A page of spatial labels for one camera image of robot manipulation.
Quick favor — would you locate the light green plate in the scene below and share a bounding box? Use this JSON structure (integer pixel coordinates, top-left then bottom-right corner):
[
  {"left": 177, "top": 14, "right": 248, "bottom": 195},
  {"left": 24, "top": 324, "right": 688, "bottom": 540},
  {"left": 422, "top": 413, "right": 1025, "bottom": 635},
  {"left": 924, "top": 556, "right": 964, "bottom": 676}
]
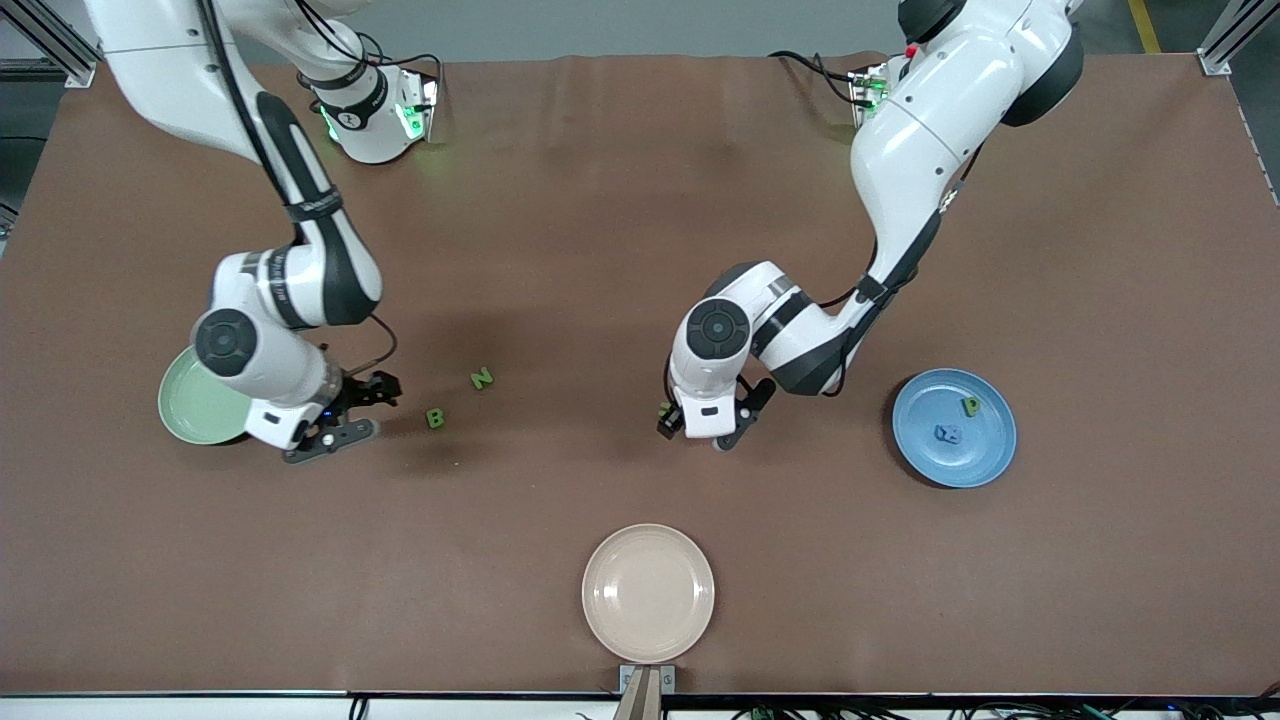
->
[{"left": 157, "top": 345, "right": 253, "bottom": 447}]

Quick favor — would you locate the beige plate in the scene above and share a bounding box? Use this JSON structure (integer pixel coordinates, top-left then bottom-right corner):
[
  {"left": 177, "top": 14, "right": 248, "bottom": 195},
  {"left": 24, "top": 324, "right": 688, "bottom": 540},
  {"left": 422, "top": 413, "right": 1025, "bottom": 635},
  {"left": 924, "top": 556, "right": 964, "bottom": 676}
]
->
[{"left": 581, "top": 523, "right": 717, "bottom": 665}]

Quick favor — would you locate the brown table cover mat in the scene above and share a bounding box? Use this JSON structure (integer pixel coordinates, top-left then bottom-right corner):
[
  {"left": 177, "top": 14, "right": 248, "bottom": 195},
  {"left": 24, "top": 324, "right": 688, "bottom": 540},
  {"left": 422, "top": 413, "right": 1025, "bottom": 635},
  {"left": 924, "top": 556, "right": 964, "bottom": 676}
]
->
[{"left": 0, "top": 52, "right": 1280, "bottom": 696}]

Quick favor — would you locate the blue plate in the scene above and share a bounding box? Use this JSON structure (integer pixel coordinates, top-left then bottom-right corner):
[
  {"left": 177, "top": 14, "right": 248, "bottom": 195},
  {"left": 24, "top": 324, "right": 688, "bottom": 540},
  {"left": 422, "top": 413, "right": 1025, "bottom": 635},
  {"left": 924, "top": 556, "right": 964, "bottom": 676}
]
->
[{"left": 891, "top": 367, "right": 1018, "bottom": 490}]

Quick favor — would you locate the metal bracket with beige bar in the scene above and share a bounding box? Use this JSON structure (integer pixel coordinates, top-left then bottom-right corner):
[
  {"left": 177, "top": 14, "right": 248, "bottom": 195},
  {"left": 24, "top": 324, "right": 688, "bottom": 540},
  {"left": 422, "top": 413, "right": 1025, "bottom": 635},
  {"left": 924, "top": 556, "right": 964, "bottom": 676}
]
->
[{"left": 618, "top": 663, "right": 677, "bottom": 720}]

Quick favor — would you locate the black right arm base cable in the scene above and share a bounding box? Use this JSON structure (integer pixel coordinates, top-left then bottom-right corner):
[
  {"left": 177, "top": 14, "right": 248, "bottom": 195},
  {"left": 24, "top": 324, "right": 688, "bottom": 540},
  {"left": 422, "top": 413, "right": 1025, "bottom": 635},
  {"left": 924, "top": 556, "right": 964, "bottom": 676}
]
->
[{"left": 295, "top": 0, "right": 446, "bottom": 111}]

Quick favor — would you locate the black arm base cable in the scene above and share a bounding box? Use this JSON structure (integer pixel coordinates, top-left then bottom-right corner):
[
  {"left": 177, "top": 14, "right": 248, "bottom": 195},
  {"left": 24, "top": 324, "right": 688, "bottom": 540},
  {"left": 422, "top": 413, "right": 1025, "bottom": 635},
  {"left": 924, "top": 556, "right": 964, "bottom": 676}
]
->
[
  {"left": 295, "top": 0, "right": 446, "bottom": 111},
  {"left": 768, "top": 50, "right": 881, "bottom": 106}
]

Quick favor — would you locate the white table edge rail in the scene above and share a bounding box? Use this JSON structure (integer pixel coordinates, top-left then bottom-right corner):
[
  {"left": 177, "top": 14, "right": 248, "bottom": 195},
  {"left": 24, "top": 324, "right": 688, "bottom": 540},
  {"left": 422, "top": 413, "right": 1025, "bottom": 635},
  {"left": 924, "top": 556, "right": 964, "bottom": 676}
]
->
[{"left": 0, "top": 690, "right": 1280, "bottom": 720}]

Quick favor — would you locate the black left arm base cable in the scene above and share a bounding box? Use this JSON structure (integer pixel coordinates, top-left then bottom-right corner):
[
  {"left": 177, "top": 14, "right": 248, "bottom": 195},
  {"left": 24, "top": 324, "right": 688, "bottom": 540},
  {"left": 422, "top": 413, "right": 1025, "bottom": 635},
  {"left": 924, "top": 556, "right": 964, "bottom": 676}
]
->
[{"left": 768, "top": 50, "right": 881, "bottom": 106}]

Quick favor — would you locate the aluminium frame profile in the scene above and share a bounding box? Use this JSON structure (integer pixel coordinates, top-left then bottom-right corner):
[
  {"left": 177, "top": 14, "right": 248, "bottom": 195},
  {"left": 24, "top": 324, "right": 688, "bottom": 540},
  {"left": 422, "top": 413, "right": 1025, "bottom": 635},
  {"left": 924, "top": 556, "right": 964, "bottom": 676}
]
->
[
  {"left": 0, "top": 0, "right": 101, "bottom": 86},
  {"left": 1195, "top": 0, "right": 1280, "bottom": 76}
]

